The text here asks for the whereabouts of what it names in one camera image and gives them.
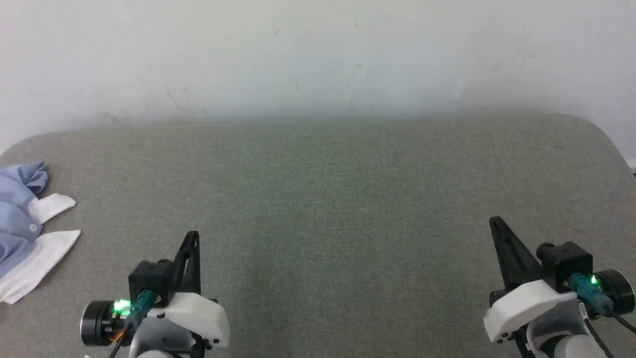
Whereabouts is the right arm black cable teal plug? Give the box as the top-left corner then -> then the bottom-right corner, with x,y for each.
568,273 -> 636,358

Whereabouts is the grey-green fabric sofa cushion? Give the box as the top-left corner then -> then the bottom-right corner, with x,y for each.
0,114 -> 636,358

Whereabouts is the blue polo shirt white collar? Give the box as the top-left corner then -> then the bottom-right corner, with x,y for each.
0,162 -> 81,304

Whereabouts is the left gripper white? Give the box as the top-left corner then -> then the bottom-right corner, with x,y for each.
80,231 -> 231,349

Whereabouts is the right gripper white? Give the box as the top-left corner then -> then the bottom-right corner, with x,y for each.
484,216 -> 636,344

